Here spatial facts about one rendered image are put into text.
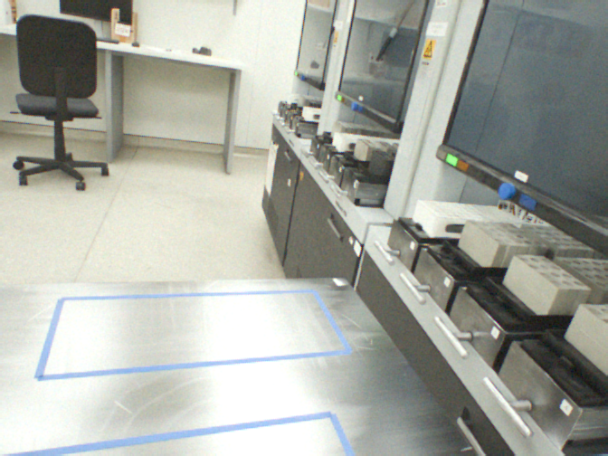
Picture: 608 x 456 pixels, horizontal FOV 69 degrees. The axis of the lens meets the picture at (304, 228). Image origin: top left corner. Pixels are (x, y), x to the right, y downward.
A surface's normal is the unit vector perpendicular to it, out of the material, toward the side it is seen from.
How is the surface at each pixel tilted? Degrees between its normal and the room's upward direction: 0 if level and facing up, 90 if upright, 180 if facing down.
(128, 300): 0
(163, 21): 90
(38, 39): 98
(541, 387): 90
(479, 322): 90
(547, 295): 90
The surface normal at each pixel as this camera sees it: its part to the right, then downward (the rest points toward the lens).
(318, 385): 0.16, -0.91
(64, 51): 0.50, 0.54
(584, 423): 0.21, 0.42
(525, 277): -0.97, -0.07
